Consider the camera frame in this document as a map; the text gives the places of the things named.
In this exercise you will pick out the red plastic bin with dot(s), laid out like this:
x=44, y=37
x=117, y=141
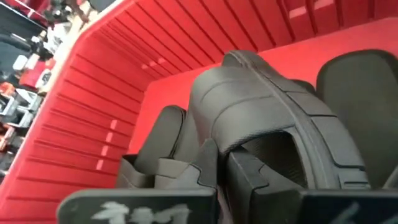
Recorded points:
x=93, y=93

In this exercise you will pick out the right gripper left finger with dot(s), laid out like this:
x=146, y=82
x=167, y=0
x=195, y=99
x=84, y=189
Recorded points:
x=140, y=205

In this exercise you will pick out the black slide sandal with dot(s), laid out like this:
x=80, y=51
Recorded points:
x=248, y=102
x=357, y=109
x=161, y=137

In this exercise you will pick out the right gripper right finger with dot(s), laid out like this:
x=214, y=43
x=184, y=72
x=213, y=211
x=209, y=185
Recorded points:
x=273, y=202

